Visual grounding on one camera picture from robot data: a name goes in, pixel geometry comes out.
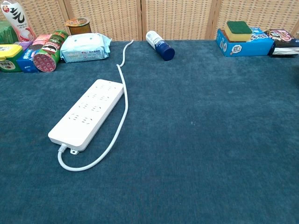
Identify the dark green object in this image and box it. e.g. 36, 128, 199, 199
0, 20, 19, 45

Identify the pink snack packet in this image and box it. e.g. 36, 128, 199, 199
32, 34, 52, 47

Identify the purple packet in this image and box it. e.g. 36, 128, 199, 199
14, 41, 33, 51

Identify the blue cardboard box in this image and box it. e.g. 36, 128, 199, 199
215, 26, 275, 57

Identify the woven folding screen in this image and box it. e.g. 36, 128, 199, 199
0, 0, 299, 42

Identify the pack of wet wipes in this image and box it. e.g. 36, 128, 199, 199
60, 33, 112, 63

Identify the brown round tin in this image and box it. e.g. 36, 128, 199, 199
65, 17, 92, 35

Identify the black snack bag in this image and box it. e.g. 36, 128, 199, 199
264, 28, 299, 57

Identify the white power strip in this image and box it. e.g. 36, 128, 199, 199
48, 78, 125, 153

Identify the white power cord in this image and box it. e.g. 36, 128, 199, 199
57, 39, 135, 172

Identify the green Pringles can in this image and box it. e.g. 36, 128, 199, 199
33, 29, 69, 73

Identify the white and pink bottle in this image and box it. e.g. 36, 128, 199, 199
0, 0, 37, 42

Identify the yellow-lidded green container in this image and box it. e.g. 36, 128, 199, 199
0, 44, 24, 73

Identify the blue carpet table cover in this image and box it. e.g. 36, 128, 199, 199
0, 40, 299, 224

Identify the white bottle with blue cap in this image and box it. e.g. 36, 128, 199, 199
145, 30, 176, 62

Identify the small blue box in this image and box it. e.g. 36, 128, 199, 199
16, 48, 41, 73

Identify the green and yellow sponge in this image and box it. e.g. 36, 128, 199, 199
224, 21, 253, 42

